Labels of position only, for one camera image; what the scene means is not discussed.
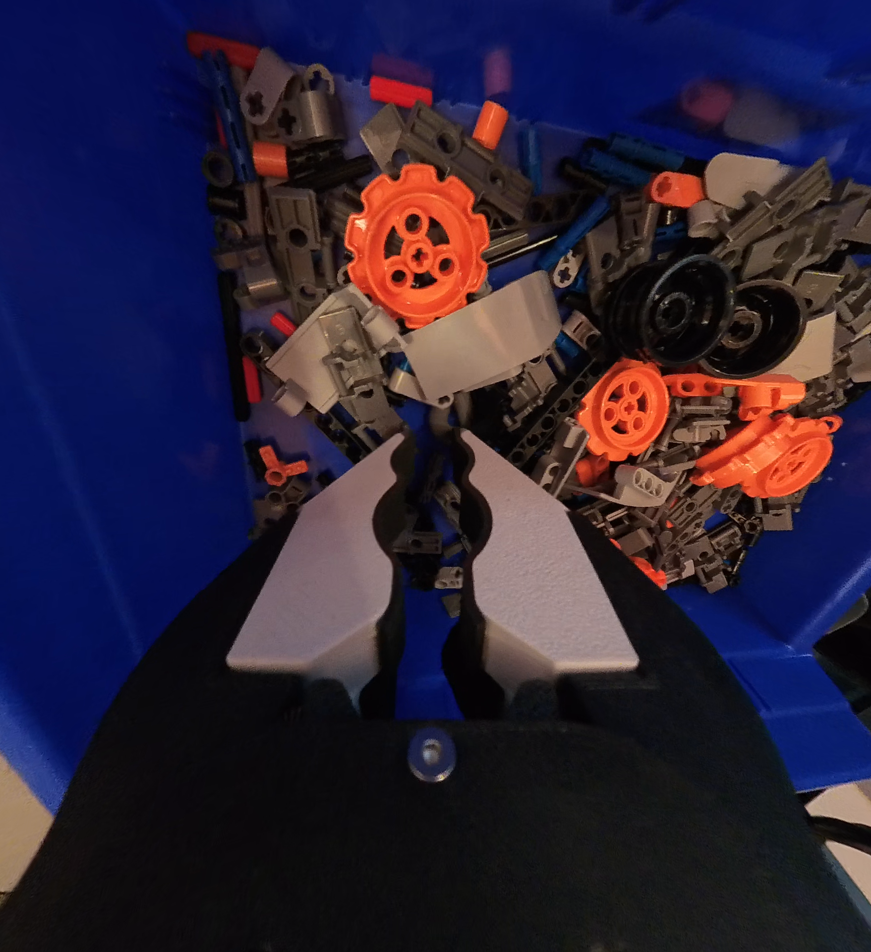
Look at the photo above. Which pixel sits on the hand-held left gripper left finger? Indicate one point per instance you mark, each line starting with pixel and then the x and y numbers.
pixel 317 595

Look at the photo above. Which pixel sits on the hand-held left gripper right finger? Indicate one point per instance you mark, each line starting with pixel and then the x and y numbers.
pixel 554 595

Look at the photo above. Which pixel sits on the pile of small brick parts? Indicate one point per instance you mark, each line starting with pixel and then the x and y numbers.
pixel 450 342

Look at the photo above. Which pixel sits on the blue bin with square tag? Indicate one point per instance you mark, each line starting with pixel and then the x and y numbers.
pixel 93 372

